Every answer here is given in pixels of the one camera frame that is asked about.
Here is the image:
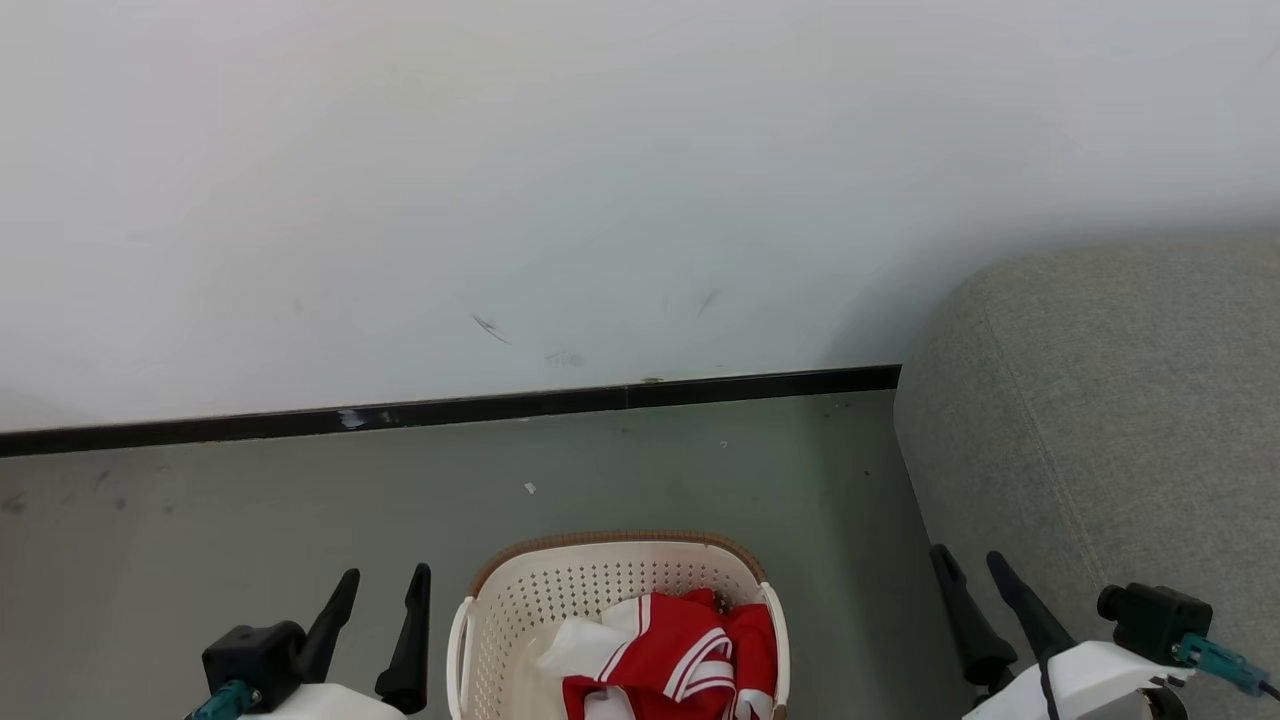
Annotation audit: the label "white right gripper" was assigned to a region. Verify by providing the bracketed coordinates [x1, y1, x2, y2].
[930, 544, 1197, 720]

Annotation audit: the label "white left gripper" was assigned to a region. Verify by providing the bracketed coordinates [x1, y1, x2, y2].
[240, 563, 433, 720]

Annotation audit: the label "red and white garment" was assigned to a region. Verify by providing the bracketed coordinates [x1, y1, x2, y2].
[535, 588, 780, 720]

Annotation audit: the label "grey fabric sofa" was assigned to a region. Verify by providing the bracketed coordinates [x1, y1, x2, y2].
[893, 232, 1280, 720]

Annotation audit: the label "cream perforated laundry basket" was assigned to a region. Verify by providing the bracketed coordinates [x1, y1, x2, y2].
[447, 530, 791, 720]

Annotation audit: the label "black skirting board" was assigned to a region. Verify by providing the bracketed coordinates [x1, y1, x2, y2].
[0, 364, 902, 459]

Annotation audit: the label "teal left camera connector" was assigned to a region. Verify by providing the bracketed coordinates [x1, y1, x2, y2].
[185, 680, 263, 720]

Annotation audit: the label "teal camera connector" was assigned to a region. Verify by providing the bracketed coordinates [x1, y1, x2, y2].
[1172, 633, 1271, 698]
[185, 680, 263, 720]

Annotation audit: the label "teal right camera connector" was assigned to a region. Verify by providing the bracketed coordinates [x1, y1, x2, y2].
[1172, 633, 1271, 698]

